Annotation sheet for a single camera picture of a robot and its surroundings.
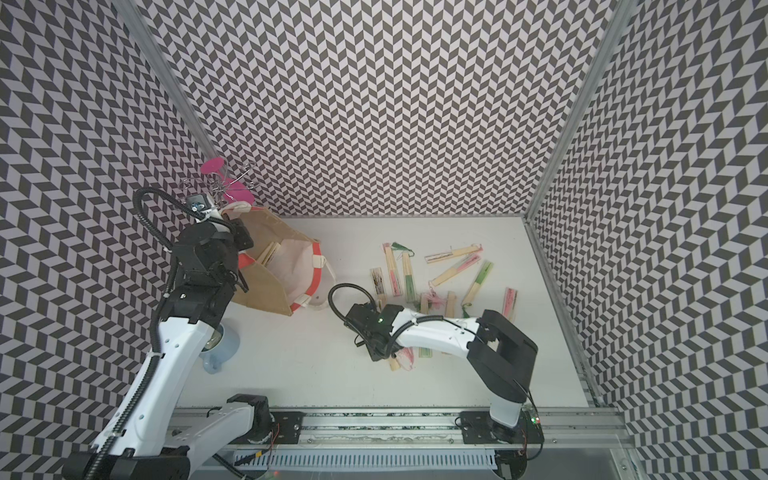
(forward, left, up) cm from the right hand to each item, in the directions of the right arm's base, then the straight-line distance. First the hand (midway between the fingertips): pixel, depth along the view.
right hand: (388, 350), depth 83 cm
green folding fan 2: (+37, -6, -3) cm, 37 cm away
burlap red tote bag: (+22, +32, +8) cm, 40 cm away
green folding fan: (+23, -29, -3) cm, 37 cm away
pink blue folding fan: (+15, -38, -2) cm, 41 cm away
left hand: (+18, +36, +35) cm, 53 cm away
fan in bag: (+26, +36, +11) cm, 46 cm away
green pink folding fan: (+17, -13, -3) cm, 21 cm away
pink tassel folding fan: (+34, -22, -1) cm, 41 cm away
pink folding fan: (+26, -20, -2) cm, 33 cm away
